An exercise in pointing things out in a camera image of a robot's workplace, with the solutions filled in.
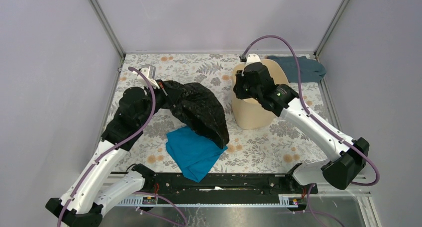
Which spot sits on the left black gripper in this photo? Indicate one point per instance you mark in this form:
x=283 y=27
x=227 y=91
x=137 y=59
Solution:
x=148 y=90

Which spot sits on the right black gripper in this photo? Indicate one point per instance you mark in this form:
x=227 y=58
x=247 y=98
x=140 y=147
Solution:
x=239 y=79

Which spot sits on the beige plastic trash bin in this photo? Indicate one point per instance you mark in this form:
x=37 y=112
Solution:
x=248 y=113

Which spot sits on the black trash bag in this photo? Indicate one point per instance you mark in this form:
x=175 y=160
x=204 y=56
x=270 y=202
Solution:
x=197 y=106

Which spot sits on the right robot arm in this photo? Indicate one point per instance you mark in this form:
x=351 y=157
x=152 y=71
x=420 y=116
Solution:
x=346 y=156

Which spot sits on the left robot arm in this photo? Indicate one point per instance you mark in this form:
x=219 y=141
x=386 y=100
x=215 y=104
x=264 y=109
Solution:
x=85 y=204

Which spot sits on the dark teal crumpled cloth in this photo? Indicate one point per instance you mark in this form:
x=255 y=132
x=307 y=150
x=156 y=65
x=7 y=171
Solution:
x=311 y=71

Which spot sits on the floral patterned table mat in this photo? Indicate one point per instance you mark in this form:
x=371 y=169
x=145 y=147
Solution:
x=274 y=148

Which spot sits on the bright blue folded cloth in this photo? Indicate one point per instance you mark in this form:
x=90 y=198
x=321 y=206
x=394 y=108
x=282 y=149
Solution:
x=195 y=155

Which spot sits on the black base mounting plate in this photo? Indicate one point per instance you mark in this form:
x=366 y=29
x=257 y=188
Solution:
x=172 y=185

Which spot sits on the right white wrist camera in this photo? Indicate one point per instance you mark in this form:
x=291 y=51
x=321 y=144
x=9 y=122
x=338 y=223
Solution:
x=249 y=59

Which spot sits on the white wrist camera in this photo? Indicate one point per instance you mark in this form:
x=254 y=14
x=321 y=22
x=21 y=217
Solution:
x=249 y=59
x=149 y=72

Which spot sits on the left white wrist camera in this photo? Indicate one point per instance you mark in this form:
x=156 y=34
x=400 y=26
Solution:
x=149 y=72

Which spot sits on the white slotted cable duct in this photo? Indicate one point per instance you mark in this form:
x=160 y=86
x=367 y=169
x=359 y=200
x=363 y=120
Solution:
x=260 y=201

